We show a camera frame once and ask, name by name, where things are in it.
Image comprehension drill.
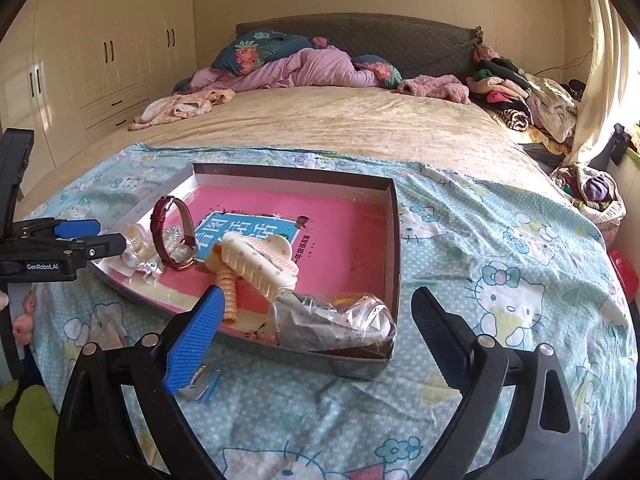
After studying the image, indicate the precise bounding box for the red bag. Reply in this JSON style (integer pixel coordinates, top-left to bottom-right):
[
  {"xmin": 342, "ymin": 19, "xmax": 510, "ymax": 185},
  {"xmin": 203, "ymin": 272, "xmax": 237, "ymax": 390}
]
[{"xmin": 607, "ymin": 247, "xmax": 640, "ymax": 304}]

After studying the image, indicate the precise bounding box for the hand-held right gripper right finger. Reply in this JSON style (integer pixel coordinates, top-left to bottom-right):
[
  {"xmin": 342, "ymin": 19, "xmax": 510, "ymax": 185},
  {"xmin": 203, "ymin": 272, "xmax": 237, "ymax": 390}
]
[{"xmin": 410, "ymin": 286, "xmax": 584, "ymax": 480}]

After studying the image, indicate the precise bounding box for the person's left hand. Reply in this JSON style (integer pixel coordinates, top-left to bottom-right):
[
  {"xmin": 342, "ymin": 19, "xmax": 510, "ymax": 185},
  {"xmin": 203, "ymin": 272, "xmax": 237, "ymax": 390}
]
[{"xmin": 0, "ymin": 291, "xmax": 38, "ymax": 347}]

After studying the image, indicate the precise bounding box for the pink fuzzy garment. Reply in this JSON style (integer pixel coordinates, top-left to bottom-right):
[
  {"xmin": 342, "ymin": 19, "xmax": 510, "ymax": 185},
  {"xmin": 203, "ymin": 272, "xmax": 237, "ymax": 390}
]
[{"xmin": 397, "ymin": 73, "xmax": 471, "ymax": 105}]

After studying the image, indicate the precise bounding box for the peach garment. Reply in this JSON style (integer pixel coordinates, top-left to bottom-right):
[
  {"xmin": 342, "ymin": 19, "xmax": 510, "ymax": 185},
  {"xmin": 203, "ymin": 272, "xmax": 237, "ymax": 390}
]
[{"xmin": 128, "ymin": 88, "xmax": 236, "ymax": 131}]

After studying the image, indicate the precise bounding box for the grey padded headboard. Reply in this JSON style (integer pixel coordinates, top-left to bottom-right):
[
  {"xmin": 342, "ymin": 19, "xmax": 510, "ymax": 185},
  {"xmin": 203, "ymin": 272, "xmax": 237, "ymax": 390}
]
[{"xmin": 235, "ymin": 12, "xmax": 484, "ymax": 81}]

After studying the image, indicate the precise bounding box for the beige bed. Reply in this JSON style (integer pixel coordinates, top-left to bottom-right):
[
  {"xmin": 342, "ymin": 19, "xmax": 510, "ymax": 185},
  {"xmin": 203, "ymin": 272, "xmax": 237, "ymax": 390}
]
[{"xmin": 29, "ymin": 84, "xmax": 576, "ymax": 196}]

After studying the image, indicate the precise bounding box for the person's left forearm green sleeve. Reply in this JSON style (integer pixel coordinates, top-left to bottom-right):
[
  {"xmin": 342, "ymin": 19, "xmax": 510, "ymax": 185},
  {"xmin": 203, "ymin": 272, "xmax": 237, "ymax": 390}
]
[{"xmin": 0, "ymin": 379, "xmax": 62, "ymax": 462}]

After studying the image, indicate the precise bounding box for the cream wardrobe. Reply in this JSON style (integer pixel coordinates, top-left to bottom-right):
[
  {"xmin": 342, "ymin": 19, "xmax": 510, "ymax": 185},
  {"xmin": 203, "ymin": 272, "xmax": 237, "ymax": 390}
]
[{"xmin": 0, "ymin": 0, "xmax": 202, "ymax": 177}]

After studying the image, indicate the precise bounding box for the peach spiral hair tie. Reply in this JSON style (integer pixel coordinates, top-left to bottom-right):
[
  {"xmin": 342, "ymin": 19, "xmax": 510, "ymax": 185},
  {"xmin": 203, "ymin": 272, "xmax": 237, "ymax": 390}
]
[{"xmin": 203, "ymin": 244, "xmax": 242, "ymax": 325}]

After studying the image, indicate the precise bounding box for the cream curtain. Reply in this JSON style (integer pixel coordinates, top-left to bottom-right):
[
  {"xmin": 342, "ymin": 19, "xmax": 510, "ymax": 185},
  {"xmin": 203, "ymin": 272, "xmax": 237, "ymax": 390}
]
[{"xmin": 569, "ymin": 0, "xmax": 640, "ymax": 167}]

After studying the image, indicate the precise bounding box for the red strap wristwatch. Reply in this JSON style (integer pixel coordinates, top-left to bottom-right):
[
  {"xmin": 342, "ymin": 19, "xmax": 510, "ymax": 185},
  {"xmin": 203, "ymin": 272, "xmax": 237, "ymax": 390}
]
[{"xmin": 149, "ymin": 195, "xmax": 199, "ymax": 272}]

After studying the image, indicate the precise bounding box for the cartoon cat blanket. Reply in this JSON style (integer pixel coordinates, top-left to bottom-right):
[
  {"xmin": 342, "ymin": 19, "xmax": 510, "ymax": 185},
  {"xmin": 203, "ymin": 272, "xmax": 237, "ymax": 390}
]
[{"xmin": 20, "ymin": 142, "xmax": 639, "ymax": 480}]

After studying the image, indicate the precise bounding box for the pink book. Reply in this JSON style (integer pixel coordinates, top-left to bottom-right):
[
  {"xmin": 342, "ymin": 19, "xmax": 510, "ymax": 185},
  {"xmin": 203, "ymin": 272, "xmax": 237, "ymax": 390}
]
[{"xmin": 149, "ymin": 183, "xmax": 389, "ymax": 342}]

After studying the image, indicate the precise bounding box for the blue metal clip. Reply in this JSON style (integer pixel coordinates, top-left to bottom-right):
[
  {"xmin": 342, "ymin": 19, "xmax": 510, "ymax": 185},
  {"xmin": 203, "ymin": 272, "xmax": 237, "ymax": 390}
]
[{"xmin": 182, "ymin": 365, "xmax": 222, "ymax": 404}]

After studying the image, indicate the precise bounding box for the small heap of clothes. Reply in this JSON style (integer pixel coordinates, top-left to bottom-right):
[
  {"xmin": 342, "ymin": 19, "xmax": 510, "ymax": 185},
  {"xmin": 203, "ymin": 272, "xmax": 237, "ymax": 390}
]
[{"xmin": 550, "ymin": 162, "xmax": 627, "ymax": 227}]

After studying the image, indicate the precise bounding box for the large floral pillow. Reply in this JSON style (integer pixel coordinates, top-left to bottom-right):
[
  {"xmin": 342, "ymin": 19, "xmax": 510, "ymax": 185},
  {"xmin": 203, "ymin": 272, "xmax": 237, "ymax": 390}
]
[{"xmin": 210, "ymin": 29, "xmax": 314, "ymax": 76}]

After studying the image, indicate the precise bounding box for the pink quilt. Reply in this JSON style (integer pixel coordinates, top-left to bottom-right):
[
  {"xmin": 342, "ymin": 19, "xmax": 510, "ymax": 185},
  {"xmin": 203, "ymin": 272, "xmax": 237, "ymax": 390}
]
[{"xmin": 172, "ymin": 45, "xmax": 382, "ymax": 93}]

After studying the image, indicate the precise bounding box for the cream dotted hair claw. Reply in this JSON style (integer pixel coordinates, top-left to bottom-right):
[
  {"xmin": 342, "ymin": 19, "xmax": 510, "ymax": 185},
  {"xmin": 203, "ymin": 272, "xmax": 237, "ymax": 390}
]
[{"xmin": 219, "ymin": 231, "xmax": 300, "ymax": 302}]

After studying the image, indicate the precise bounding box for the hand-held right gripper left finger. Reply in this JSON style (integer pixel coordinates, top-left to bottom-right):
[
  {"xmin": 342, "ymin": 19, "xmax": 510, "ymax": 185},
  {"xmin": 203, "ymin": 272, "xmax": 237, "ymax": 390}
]
[{"xmin": 54, "ymin": 285, "xmax": 229, "ymax": 480}]

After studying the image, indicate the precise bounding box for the clear plastic bag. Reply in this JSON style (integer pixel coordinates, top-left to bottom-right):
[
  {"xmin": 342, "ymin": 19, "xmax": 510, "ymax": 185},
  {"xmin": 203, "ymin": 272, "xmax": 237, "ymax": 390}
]
[{"xmin": 269, "ymin": 291, "xmax": 399, "ymax": 354}]

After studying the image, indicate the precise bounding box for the grey cardboard box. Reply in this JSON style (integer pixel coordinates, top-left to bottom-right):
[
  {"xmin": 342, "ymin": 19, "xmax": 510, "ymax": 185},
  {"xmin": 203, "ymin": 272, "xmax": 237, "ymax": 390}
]
[{"xmin": 87, "ymin": 162, "xmax": 401, "ymax": 382}]

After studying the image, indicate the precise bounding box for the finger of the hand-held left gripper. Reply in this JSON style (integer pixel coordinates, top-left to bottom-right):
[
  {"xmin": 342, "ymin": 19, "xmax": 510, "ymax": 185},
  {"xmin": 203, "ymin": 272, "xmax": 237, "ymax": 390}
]
[
  {"xmin": 52, "ymin": 218, "xmax": 101, "ymax": 241},
  {"xmin": 74, "ymin": 232, "xmax": 127, "ymax": 267}
]

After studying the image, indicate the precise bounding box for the pile of clothes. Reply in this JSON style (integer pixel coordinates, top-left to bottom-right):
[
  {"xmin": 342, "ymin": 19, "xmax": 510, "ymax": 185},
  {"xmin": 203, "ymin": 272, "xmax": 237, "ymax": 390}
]
[{"xmin": 467, "ymin": 44, "xmax": 584, "ymax": 156}]

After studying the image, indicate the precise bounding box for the small floral pillow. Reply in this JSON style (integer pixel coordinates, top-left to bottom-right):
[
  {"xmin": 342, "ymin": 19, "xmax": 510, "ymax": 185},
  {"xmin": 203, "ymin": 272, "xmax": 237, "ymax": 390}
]
[{"xmin": 352, "ymin": 57, "xmax": 404, "ymax": 90}]

